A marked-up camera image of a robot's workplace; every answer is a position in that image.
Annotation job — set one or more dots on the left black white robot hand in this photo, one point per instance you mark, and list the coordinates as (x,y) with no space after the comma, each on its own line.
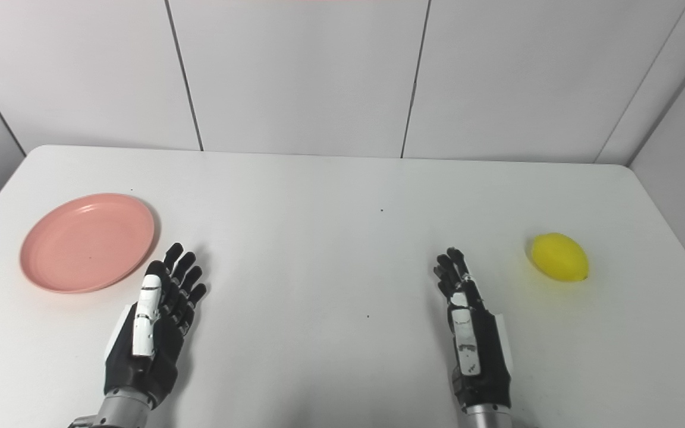
(155,351)

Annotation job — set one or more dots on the yellow lemon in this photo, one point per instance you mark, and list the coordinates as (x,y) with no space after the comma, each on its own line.
(559,257)

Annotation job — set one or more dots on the pink round plate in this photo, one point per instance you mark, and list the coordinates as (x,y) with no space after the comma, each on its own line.
(88,242)

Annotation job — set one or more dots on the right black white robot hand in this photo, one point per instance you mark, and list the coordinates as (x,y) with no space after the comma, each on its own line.
(485,362)

